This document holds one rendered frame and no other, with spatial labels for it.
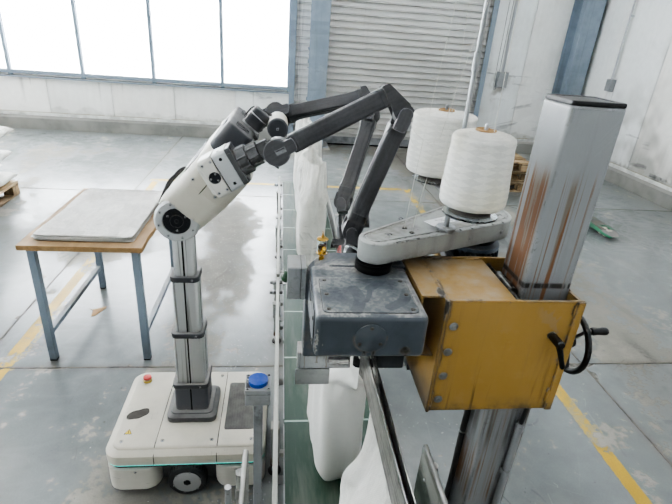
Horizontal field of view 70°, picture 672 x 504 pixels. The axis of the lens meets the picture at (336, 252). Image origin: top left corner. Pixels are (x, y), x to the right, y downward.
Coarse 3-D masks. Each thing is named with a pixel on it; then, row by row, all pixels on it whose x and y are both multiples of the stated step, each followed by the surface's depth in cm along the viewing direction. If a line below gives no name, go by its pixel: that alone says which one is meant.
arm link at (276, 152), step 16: (368, 96) 135; (384, 96) 134; (400, 96) 134; (336, 112) 136; (352, 112) 136; (368, 112) 136; (304, 128) 137; (320, 128) 137; (336, 128) 138; (272, 144) 136; (288, 144) 136; (304, 144) 138; (272, 160) 137
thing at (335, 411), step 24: (312, 384) 176; (336, 384) 154; (360, 384) 156; (312, 408) 175; (336, 408) 155; (360, 408) 156; (312, 432) 171; (336, 432) 159; (360, 432) 160; (336, 456) 163
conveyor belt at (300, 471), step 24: (288, 312) 271; (288, 336) 250; (288, 360) 232; (288, 384) 216; (288, 408) 203; (288, 432) 191; (288, 456) 180; (312, 456) 181; (288, 480) 171; (312, 480) 171; (336, 480) 172
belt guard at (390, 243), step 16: (400, 224) 121; (416, 224) 122; (464, 224) 124; (480, 224) 126; (496, 224) 127; (368, 240) 110; (384, 240) 111; (400, 240) 111; (416, 240) 113; (432, 240) 116; (448, 240) 119; (464, 240) 122; (480, 240) 126; (496, 240) 129; (368, 256) 110; (384, 256) 110; (400, 256) 113; (416, 256) 116
